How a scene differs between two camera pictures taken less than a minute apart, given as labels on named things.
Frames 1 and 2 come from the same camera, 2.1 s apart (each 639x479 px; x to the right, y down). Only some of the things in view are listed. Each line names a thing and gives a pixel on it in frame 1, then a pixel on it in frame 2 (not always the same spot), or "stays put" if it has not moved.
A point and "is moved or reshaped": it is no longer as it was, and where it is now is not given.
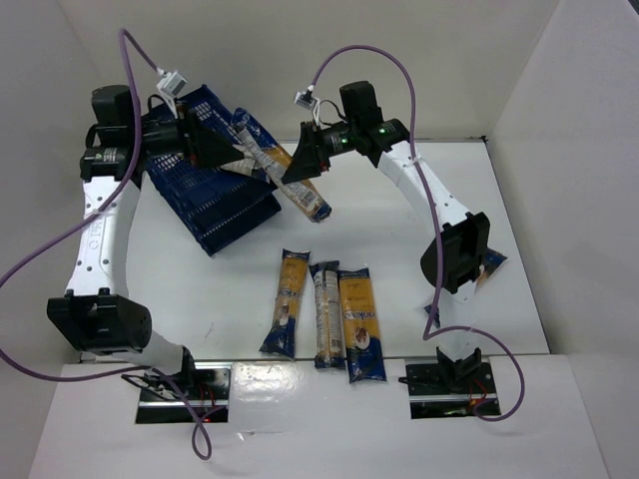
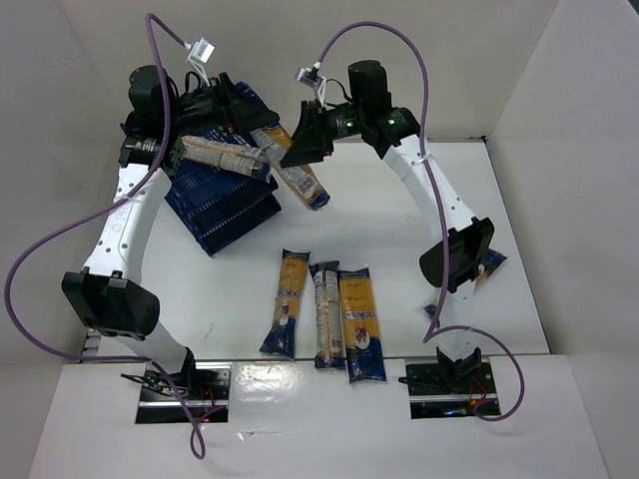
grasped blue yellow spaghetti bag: x=276 y=162 is moved or reshaped
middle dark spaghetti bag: x=329 y=342 stays put
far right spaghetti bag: x=491 y=259 stays put
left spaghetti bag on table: x=294 y=268 stays put
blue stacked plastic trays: x=220 y=203 stays put
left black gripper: x=188 y=135 → x=226 y=103
